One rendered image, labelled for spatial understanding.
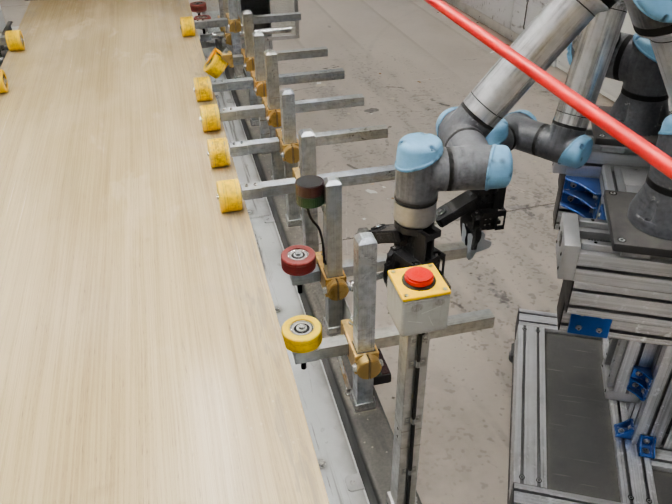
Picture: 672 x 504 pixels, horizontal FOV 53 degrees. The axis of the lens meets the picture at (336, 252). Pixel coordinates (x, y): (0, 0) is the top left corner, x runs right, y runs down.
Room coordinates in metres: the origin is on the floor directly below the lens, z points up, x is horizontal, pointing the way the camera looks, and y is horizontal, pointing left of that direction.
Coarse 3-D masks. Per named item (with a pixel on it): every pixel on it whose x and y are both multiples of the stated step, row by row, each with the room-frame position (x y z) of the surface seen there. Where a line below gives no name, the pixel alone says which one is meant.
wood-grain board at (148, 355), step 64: (128, 0) 3.53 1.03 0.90; (64, 64) 2.59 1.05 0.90; (128, 64) 2.58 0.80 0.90; (192, 64) 2.57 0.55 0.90; (0, 128) 1.99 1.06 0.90; (64, 128) 1.99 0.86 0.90; (128, 128) 1.98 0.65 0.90; (192, 128) 1.98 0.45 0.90; (0, 192) 1.58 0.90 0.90; (64, 192) 1.58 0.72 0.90; (128, 192) 1.57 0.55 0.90; (192, 192) 1.57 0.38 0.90; (0, 256) 1.28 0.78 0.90; (64, 256) 1.28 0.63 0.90; (128, 256) 1.27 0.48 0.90; (192, 256) 1.27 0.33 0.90; (256, 256) 1.27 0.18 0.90; (0, 320) 1.05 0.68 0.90; (64, 320) 1.05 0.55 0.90; (128, 320) 1.05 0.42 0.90; (192, 320) 1.04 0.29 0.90; (256, 320) 1.04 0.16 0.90; (0, 384) 0.87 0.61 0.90; (64, 384) 0.87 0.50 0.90; (128, 384) 0.87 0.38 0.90; (192, 384) 0.87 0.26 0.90; (256, 384) 0.87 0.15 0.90; (0, 448) 0.73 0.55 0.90; (64, 448) 0.73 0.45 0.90; (128, 448) 0.73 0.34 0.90; (192, 448) 0.72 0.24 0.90; (256, 448) 0.72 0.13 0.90
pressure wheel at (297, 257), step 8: (288, 248) 1.29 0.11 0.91; (296, 248) 1.29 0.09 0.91; (304, 248) 1.29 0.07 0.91; (288, 256) 1.26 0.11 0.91; (296, 256) 1.26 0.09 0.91; (304, 256) 1.26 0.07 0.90; (312, 256) 1.26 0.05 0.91; (288, 264) 1.23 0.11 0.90; (296, 264) 1.23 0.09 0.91; (304, 264) 1.23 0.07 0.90; (312, 264) 1.24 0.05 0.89; (288, 272) 1.23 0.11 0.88; (296, 272) 1.23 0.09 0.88; (304, 272) 1.23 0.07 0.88
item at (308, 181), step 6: (300, 180) 1.24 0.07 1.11; (306, 180) 1.24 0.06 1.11; (312, 180) 1.24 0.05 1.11; (318, 180) 1.23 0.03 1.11; (300, 186) 1.21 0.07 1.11; (306, 186) 1.21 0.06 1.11; (312, 186) 1.21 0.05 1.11; (318, 186) 1.21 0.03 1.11; (306, 198) 1.21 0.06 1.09; (312, 198) 1.21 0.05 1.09; (324, 204) 1.22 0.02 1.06; (324, 210) 1.23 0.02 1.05; (312, 222) 1.23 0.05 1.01; (318, 228) 1.23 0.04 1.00; (324, 252) 1.23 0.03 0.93; (324, 258) 1.23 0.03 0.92
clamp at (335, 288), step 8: (320, 256) 1.31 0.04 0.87; (320, 264) 1.27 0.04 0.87; (320, 272) 1.26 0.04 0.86; (328, 280) 1.21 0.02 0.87; (336, 280) 1.22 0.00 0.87; (344, 280) 1.22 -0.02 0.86; (328, 288) 1.20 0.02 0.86; (336, 288) 1.20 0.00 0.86; (344, 288) 1.20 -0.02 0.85; (328, 296) 1.20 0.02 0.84; (336, 296) 1.20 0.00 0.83; (344, 296) 1.20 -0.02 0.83
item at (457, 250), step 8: (440, 248) 1.35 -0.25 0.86; (448, 248) 1.35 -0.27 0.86; (456, 248) 1.35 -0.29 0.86; (464, 248) 1.35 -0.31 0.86; (384, 256) 1.32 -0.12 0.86; (448, 256) 1.34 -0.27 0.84; (456, 256) 1.34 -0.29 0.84; (464, 256) 1.35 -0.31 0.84; (344, 264) 1.29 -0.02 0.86; (352, 264) 1.29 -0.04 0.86; (312, 272) 1.26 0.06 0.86; (344, 272) 1.28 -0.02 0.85; (352, 272) 1.28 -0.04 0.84; (296, 280) 1.25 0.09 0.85; (304, 280) 1.25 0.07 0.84; (312, 280) 1.26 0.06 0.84; (320, 280) 1.26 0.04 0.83
